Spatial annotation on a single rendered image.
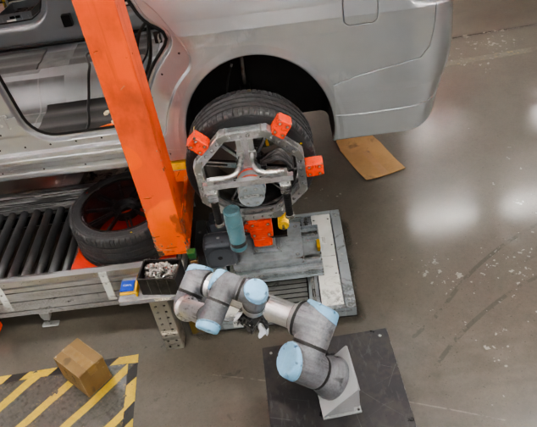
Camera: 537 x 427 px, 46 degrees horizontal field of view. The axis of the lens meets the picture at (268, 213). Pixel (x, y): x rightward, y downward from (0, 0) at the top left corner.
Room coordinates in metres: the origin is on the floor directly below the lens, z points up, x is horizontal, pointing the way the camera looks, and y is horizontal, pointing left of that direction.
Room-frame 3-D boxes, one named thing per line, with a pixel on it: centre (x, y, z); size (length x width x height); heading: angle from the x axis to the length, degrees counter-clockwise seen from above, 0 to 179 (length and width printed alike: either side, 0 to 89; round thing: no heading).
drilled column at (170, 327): (2.30, 0.63, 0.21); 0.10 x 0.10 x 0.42; 85
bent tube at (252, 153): (2.41, -0.04, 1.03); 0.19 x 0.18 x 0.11; 175
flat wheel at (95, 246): (2.97, 0.82, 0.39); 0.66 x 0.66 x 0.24
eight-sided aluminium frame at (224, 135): (2.54, 0.05, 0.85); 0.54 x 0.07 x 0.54; 85
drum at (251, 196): (2.47, 0.06, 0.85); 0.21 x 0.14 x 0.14; 175
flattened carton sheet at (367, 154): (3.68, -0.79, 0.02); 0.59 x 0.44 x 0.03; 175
